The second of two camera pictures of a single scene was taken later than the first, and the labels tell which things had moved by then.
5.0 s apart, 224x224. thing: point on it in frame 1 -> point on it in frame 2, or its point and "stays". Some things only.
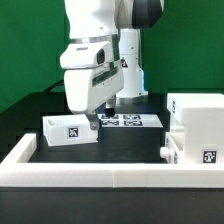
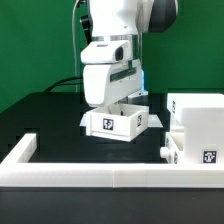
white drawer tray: [68, 129] -> [123, 122]
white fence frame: [16, 170] stays
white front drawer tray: [172, 152] stays
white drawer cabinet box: [201, 116] stays
